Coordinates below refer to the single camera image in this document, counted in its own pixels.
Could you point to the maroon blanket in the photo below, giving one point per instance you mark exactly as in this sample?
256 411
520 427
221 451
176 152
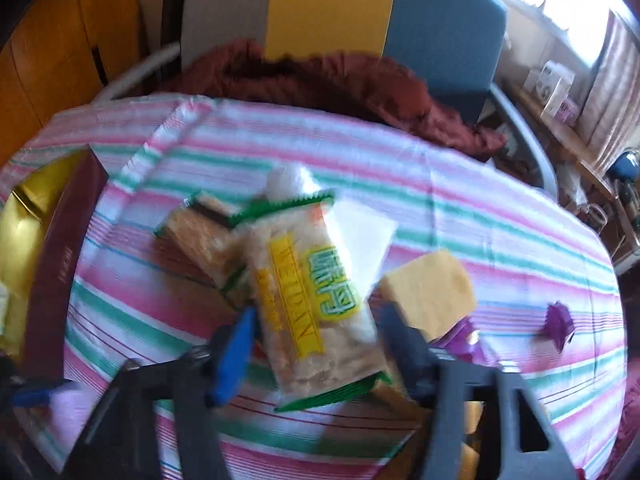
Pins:
350 85

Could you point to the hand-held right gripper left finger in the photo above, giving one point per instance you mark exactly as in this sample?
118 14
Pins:
232 355

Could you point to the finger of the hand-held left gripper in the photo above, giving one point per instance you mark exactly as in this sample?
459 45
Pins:
35 394

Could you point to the white carton on sill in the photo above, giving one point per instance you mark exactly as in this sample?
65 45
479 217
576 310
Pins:
552 80

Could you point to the pink curtain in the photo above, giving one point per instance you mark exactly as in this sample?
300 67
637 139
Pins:
610 100

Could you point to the small yellow sponge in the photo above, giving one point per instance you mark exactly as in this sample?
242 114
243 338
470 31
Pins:
430 290

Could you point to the yellow label rice cracker packet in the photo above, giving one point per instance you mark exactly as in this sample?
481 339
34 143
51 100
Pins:
300 300

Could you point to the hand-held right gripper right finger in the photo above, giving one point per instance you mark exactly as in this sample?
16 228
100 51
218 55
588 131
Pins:
400 345

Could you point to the wooden side desk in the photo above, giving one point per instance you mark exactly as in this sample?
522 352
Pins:
565 135

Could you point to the black chair back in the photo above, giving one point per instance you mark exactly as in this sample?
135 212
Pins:
170 0

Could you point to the green edged rice cracker packet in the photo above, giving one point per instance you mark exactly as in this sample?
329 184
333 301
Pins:
200 240

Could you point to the large gold box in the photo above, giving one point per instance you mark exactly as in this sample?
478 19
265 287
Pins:
60 260

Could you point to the wooden cabinet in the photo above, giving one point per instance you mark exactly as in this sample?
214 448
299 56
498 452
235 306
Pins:
60 35

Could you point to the blue desk lamp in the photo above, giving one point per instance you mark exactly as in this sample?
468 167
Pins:
625 165

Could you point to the striped tablecloth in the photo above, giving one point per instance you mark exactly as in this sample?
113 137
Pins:
450 200

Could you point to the purple candy wrapper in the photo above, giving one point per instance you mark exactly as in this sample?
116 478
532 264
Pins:
557 322
465 340

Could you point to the grey yellow blue chair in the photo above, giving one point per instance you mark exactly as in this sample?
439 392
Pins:
325 5

